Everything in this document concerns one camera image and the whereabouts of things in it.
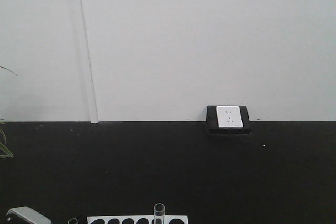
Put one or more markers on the black socket mounting box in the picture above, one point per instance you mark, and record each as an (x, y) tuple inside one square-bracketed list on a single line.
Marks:
[(212, 123)]

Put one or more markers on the tall clear test tube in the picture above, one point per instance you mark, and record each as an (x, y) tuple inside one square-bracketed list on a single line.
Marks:
[(159, 213)]

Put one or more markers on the green plant leaves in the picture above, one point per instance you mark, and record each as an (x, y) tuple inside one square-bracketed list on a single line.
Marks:
[(5, 151)]

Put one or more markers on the white test tube rack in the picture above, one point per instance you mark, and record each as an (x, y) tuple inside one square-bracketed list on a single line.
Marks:
[(168, 219)]

